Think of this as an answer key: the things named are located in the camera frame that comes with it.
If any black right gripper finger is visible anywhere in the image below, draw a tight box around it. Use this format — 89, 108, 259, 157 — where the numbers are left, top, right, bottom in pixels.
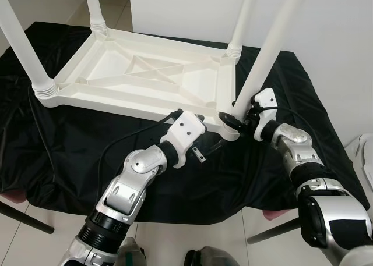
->
217, 112, 243, 132

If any white plastic table leg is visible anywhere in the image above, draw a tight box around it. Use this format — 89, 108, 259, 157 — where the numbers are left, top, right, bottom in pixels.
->
0, 0, 59, 101
227, 0, 257, 57
230, 0, 309, 118
85, 0, 108, 35

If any white plastic table top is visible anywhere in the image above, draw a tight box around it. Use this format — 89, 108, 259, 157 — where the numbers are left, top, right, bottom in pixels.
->
38, 27, 242, 141

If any black tablecloth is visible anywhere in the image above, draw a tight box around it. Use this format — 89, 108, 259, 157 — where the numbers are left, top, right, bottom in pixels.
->
0, 22, 371, 225

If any silver robot left leg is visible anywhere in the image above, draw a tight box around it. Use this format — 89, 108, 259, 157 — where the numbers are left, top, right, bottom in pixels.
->
122, 238, 146, 266

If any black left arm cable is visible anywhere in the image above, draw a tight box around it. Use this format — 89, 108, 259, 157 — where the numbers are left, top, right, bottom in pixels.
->
96, 109, 182, 188

